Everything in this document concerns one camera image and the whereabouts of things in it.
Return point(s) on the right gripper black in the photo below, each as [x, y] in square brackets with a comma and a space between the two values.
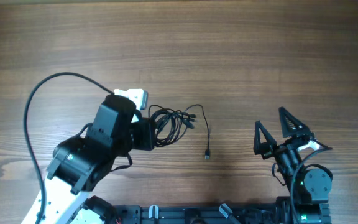
[270, 149]

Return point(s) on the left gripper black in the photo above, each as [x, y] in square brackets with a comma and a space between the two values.
[146, 142]

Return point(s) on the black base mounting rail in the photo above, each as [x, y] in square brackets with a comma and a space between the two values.
[262, 213]

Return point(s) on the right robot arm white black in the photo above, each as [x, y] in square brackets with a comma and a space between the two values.
[308, 185]

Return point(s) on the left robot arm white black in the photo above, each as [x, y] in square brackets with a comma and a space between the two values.
[84, 159]

